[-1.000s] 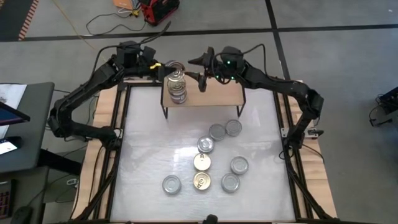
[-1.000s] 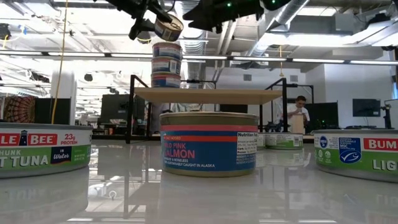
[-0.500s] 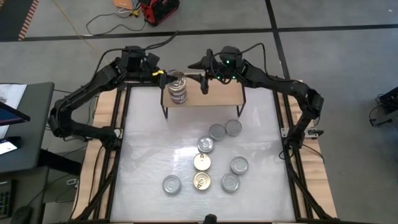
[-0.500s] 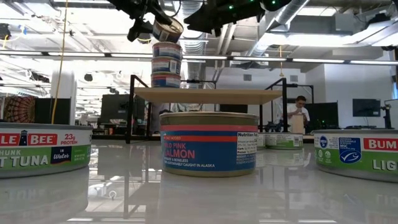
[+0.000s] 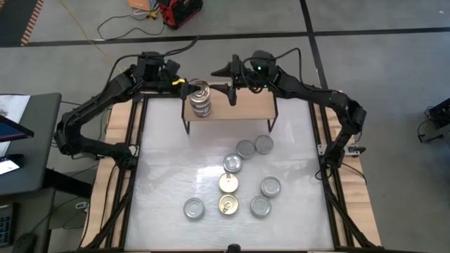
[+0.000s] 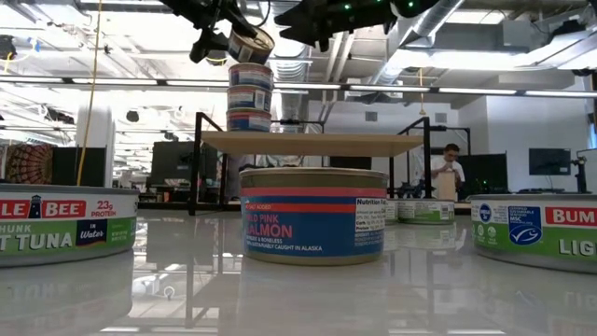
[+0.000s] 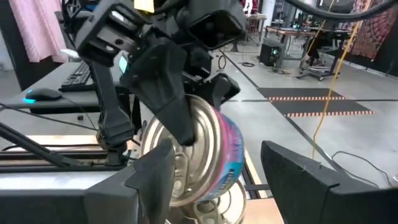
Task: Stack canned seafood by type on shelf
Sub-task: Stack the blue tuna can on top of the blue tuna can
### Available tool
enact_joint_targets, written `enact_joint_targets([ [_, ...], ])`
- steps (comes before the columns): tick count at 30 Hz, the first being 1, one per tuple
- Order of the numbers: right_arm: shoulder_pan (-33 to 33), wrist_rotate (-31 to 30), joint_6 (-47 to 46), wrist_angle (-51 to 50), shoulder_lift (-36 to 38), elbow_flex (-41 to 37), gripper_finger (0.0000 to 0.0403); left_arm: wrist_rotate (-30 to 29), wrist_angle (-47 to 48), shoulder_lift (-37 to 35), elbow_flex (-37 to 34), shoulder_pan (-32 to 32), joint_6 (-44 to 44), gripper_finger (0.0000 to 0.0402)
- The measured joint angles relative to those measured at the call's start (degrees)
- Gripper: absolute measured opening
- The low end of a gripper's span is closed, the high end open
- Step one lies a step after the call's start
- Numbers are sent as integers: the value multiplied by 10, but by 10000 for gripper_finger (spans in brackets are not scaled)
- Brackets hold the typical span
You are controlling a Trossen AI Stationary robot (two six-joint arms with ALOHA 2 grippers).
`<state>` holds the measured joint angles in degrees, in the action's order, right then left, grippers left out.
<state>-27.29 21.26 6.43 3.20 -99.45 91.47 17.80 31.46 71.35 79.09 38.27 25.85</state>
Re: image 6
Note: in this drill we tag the black desk monitor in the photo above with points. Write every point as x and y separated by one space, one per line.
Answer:
177 161

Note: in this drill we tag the silver ribbed ventilation duct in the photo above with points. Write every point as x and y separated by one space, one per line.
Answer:
291 70

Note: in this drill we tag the pink salmon can blue label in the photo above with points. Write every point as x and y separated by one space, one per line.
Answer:
249 50
312 224
250 77
248 122
249 99

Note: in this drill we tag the large black screen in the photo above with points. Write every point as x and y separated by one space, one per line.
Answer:
485 172

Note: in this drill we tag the black background robot arm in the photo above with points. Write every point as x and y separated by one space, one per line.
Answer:
412 190

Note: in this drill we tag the red patterned cloth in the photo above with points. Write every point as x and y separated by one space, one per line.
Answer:
28 163

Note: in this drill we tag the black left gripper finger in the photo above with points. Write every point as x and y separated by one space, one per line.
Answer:
240 21
210 42

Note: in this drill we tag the small black ceiling dome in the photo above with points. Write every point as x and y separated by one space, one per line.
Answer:
132 116

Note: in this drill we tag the large silver ventilation duct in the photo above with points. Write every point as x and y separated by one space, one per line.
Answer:
429 28

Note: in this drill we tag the wooden shelf black metal legs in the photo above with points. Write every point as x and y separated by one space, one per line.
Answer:
312 144

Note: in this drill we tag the black wall monitor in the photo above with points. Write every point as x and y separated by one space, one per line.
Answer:
550 161

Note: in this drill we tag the black camera on stand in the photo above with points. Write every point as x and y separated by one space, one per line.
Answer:
581 175

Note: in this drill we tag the cardboard box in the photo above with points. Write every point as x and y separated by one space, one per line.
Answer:
447 186

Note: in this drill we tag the long ceiling light strip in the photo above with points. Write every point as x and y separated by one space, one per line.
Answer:
476 91

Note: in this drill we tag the person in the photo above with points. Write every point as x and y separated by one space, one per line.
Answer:
448 163

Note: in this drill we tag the dark room divider panel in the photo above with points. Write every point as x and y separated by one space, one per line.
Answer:
65 168

